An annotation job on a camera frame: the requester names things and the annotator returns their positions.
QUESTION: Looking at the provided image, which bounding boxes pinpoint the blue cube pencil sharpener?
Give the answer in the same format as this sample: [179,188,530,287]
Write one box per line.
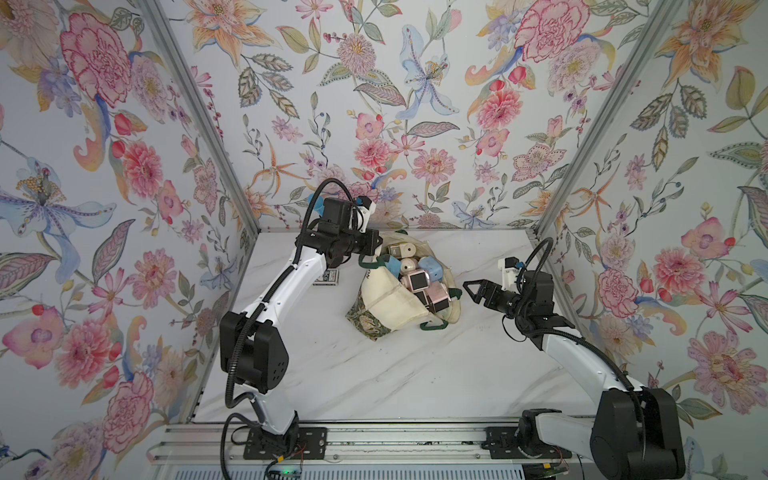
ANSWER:
[418,256,444,282]

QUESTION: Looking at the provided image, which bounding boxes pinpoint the large pink pencil sharpener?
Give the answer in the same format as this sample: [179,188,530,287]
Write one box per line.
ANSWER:
[400,269,430,293]

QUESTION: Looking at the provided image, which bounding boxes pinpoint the light blue pencil sharpener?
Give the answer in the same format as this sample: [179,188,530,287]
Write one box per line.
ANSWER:
[383,255,402,279]

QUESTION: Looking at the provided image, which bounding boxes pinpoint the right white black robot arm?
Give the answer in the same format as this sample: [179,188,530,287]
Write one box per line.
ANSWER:
[463,271,686,479]

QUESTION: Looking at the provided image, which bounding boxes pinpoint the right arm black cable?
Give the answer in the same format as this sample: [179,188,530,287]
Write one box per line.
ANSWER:
[501,237,649,433]

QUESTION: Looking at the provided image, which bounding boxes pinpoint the pink round pencil sharpener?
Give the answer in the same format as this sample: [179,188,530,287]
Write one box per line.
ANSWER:
[400,257,419,274]

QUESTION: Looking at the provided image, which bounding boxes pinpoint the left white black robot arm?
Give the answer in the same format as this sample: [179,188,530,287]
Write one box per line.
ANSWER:
[219,196,382,451]

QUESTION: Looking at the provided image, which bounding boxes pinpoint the small pink pencil sharpener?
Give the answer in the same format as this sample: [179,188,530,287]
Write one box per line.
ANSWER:
[424,282,451,314]

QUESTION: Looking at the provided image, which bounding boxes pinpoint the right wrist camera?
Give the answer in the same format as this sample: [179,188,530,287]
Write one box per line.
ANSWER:
[498,257,525,291]

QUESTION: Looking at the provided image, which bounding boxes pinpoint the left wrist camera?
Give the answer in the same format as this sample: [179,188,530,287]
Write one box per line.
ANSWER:
[351,196,376,233]

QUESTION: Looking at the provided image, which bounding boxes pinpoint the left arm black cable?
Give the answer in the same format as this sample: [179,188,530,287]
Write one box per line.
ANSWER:
[219,177,361,480]

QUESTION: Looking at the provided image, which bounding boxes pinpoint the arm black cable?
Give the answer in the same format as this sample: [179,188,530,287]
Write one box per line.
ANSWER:
[501,237,649,433]
[219,177,361,480]

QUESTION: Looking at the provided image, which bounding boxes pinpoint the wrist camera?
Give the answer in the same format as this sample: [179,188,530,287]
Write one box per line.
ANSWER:
[351,196,376,233]
[498,257,525,291]

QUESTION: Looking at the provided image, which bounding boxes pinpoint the cream green tote bag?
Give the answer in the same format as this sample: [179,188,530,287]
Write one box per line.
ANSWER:
[345,231,462,341]

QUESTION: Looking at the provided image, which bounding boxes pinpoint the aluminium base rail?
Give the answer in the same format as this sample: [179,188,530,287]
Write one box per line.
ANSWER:
[149,420,602,479]

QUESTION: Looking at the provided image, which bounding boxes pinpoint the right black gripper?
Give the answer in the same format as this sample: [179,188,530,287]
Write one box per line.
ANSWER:
[465,281,532,323]

